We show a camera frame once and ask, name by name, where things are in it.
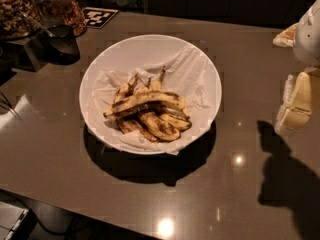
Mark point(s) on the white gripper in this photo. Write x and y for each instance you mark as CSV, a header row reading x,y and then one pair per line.
x,y
308,37

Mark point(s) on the right small spotted banana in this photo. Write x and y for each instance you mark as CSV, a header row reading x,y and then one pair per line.
x,y
178,122

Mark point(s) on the back middle banana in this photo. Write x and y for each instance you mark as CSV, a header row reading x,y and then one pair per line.
x,y
156,83

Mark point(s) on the white bowl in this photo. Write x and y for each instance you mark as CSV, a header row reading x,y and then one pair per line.
x,y
140,52

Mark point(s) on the lower left dark banana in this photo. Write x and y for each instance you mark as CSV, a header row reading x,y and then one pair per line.
x,y
131,125

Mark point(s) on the white object at right edge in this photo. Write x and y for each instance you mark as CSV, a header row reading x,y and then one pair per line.
x,y
286,37

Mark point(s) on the white paper towel liner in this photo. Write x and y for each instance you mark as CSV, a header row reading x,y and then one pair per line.
x,y
186,72

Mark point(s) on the black white fiducial marker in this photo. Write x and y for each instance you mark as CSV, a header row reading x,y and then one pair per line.
x,y
98,17

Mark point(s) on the glass jar of nuts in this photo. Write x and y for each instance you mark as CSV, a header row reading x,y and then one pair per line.
x,y
69,11

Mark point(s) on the dark stand block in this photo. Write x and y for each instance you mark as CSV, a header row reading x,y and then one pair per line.
x,y
27,53

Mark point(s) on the glass jar of cashews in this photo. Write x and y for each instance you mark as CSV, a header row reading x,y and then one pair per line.
x,y
17,18

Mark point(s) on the grey box bottom left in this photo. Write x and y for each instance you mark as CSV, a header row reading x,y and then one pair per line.
x,y
11,222

